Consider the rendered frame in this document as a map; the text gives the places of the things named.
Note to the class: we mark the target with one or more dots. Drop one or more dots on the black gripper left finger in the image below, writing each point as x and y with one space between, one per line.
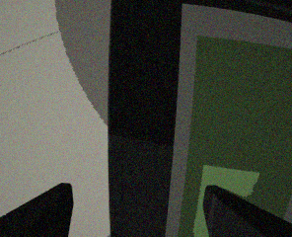
48 215

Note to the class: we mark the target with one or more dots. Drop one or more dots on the black picture frame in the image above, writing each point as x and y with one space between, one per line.
199 93

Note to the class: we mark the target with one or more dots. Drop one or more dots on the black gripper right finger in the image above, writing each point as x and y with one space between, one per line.
231 216

